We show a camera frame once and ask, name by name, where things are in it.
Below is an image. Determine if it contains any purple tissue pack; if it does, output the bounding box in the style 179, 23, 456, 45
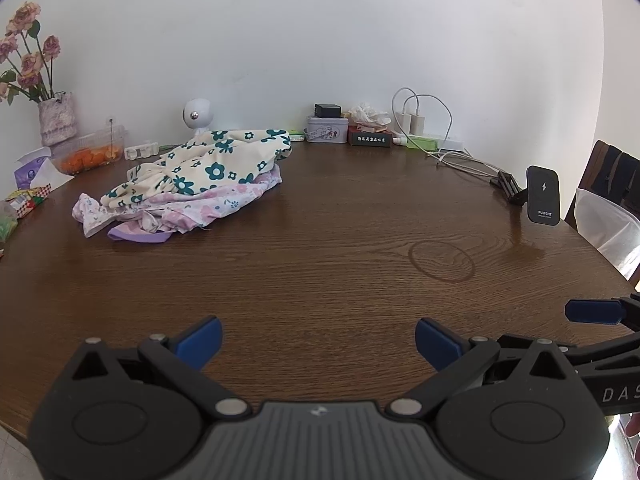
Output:
14, 147, 75, 192

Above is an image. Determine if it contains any wooden chair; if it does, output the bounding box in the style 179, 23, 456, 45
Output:
564, 140, 640, 283

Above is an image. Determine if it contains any checkered snack packet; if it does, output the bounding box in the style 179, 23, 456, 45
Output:
6, 185, 52, 220

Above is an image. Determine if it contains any pink floral garment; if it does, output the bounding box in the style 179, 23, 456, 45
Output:
72, 166, 284, 247

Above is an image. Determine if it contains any red and black box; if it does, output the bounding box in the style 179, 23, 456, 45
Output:
347, 124, 392, 149

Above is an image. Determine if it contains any green plastic bag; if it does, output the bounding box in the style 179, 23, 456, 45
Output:
0, 200, 19, 257

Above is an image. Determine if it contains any crumpled white tissue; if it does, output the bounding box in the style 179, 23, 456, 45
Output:
348, 101, 392, 127

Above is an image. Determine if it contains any black power bank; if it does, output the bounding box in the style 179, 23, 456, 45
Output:
526, 165, 562, 229

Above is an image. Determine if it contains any cream teal-flowered garment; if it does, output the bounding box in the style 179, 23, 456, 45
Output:
100, 129, 293, 211

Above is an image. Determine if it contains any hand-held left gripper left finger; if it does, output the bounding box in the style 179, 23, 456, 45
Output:
70, 316, 252, 420

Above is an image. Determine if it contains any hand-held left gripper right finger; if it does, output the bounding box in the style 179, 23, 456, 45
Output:
414, 317, 581, 420

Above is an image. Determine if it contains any white robot lamp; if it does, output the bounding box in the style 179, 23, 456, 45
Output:
182, 97, 216, 137

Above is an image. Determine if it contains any white power strip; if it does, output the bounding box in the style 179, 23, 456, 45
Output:
407, 132, 465, 152

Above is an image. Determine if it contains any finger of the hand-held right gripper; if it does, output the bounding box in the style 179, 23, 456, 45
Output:
497, 332, 640, 376
565, 296, 640, 332

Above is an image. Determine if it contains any white charging cable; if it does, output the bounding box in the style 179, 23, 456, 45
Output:
391, 87, 455, 157
425, 149, 502, 182

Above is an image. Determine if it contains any lilac tin box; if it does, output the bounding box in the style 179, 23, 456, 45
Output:
306, 115, 350, 145

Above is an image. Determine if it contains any pink rose bouquet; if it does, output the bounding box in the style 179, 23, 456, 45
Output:
0, 2, 62, 107

